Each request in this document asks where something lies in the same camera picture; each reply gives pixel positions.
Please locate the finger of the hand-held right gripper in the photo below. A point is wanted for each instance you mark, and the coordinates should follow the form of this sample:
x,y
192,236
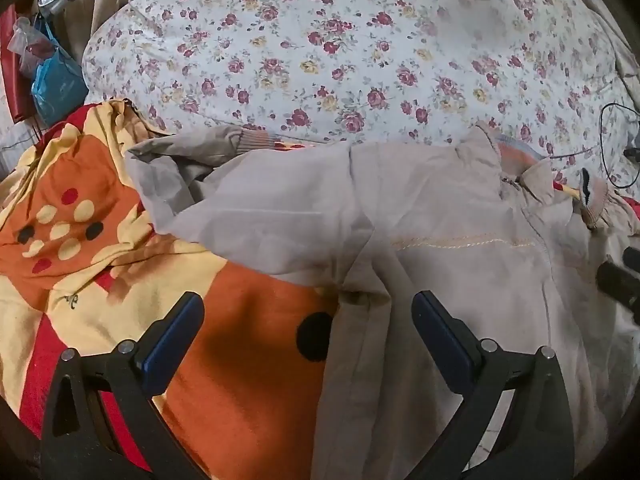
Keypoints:
x,y
620,280

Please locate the beige jacket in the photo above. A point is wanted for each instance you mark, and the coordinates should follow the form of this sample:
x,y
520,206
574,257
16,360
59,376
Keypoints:
x,y
450,220

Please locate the floral quilt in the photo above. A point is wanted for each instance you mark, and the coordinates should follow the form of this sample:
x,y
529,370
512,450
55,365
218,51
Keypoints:
x,y
350,50

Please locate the orange yellow printed bedsheet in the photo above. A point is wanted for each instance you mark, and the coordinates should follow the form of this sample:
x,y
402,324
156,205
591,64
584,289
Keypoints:
x,y
240,320

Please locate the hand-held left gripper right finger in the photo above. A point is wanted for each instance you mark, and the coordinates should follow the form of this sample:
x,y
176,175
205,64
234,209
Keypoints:
x,y
442,335

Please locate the red flat board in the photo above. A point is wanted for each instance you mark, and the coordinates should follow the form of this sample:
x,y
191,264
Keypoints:
x,y
11,75

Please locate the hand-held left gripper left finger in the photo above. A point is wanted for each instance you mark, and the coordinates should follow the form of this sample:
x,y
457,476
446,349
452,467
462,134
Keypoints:
x,y
170,340

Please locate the blue plastic bag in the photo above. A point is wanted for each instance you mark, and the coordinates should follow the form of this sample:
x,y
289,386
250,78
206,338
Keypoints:
x,y
57,85

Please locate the clear plastic bag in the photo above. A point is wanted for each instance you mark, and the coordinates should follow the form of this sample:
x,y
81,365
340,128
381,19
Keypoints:
x,y
27,42

